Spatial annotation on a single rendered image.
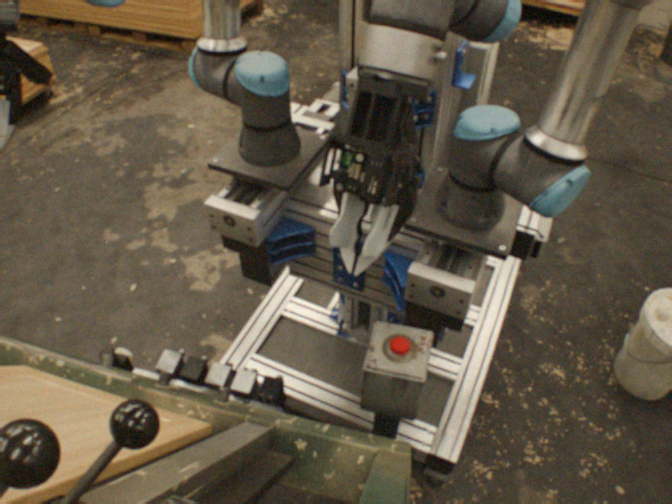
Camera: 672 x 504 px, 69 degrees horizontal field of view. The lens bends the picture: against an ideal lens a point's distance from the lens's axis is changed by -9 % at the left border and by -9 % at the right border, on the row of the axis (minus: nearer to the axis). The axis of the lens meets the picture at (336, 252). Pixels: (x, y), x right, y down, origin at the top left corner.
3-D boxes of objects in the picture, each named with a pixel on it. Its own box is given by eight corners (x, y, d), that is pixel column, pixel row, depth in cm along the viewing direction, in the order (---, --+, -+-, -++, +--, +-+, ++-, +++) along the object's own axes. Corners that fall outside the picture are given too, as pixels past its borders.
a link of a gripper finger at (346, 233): (309, 276, 55) (327, 191, 52) (332, 261, 61) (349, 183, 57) (336, 286, 54) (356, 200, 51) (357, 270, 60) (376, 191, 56)
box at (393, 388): (422, 376, 117) (434, 329, 104) (414, 423, 109) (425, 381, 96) (370, 365, 119) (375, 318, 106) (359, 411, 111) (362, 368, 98)
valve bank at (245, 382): (311, 410, 130) (307, 360, 113) (294, 462, 121) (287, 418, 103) (136, 364, 139) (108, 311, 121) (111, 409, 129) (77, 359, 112)
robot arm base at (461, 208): (445, 176, 120) (452, 140, 113) (509, 195, 115) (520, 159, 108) (425, 216, 110) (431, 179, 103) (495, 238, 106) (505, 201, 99)
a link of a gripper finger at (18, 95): (-4, 122, 81) (-3, 70, 78) (5, 121, 82) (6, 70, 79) (12, 127, 79) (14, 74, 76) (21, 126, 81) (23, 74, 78)
